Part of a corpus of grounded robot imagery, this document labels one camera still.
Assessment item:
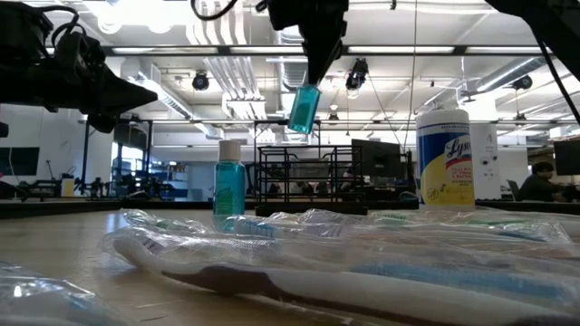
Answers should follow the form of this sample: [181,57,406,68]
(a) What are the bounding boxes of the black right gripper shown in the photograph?
[266,0,350,87]

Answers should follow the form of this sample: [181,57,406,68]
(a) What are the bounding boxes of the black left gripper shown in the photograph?
[44,30,159,135]

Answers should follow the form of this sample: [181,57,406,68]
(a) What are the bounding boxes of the teal mouthwash bottle white cap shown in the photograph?
[287,84,323,135]
[212,139,247,233]

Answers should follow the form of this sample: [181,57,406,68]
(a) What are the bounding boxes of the blue toothbrush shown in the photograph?
[307,210,572,244]
[0,261,126,326]

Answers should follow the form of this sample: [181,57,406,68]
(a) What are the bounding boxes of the purple white toothbrush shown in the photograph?
[111,235,580,326]

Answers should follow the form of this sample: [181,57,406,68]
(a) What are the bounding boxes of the teal toothbrush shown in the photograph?
[233,216,580,304]

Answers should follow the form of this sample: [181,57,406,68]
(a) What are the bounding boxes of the long ceiling light fixture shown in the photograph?
[101,43,554,58]

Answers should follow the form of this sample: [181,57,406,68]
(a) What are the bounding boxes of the black monitor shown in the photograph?
[553,139,580,177]
[351,139,402,180]

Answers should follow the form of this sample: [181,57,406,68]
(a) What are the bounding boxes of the Lysol wipes canister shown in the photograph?
[415,106,477,209]

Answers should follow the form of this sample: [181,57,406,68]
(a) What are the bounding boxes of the white pillar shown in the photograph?
[469,121,502,201]

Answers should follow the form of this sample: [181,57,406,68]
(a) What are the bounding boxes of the person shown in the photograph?
[516,161,570,204]

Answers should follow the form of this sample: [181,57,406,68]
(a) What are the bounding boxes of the black background rig frame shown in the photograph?
[81,118,327,203]

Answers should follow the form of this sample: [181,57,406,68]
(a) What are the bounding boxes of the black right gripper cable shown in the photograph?
[189,0,240,23]

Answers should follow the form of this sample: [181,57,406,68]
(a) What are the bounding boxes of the dark wall screen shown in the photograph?
[0,147,41,177]

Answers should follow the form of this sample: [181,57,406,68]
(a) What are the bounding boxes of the black wire caddy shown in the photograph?
[253,119,370,217]

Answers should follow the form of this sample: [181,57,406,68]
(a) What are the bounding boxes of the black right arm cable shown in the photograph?
[532,26,580,127]

